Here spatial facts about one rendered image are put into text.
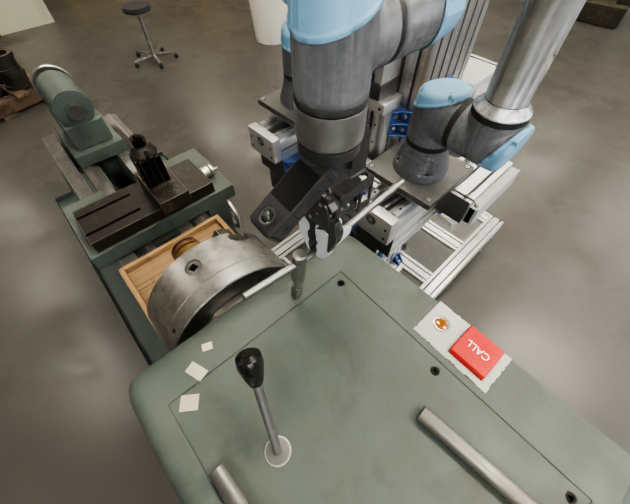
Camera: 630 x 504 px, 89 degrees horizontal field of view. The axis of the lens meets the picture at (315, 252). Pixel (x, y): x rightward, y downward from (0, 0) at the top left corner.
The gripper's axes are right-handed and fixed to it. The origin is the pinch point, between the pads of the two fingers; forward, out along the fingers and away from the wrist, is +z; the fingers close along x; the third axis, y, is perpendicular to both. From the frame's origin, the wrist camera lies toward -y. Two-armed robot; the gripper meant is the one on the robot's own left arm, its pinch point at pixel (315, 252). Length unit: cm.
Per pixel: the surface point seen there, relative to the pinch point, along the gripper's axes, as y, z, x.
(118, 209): -20, 38, 77
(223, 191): 13, 43, 67
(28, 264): -83, 135, 190
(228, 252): -7.7, 11.6, 17.8
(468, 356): 8.4, 8.0, -26.1
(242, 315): -13.6, 9.3, 3.2
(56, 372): -91, 135, 105
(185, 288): -18.3, 12.2, 16.5
